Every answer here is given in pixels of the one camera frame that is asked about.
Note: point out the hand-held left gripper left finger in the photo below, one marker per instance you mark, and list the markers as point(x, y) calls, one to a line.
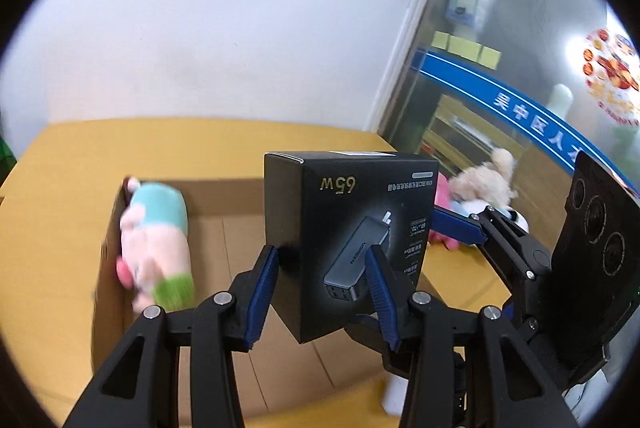
point(261, 303)

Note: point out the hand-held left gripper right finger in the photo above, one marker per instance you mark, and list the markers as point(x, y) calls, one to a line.
point(381, 303)

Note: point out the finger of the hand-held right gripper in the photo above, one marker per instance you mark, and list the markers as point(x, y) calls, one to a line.
point(457, 228)
point(365, 335)

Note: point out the cardboard box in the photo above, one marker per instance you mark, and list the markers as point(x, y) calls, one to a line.
point(225, 233)

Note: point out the black charger box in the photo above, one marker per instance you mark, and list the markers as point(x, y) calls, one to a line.
point(345, 208)

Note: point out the cream plush toy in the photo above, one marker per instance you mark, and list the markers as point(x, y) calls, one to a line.
point(485, 180)

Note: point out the pale blue flat case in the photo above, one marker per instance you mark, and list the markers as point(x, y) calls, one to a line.
point(396, 393)

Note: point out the pink teal green plush toy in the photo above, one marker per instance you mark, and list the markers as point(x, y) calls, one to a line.
point(155, 248)

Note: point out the blue glass banner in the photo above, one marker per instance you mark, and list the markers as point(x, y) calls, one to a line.
point(500, 93)

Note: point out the yellow sticky note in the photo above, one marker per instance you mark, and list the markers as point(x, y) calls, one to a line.
point(463, 47)
point(489, 56)
point(441, 40)

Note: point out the round colourful window sticker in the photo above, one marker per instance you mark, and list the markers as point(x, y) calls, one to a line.
point(612, 73)

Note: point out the green table cloth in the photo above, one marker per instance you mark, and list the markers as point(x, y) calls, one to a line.
point(5, 153)

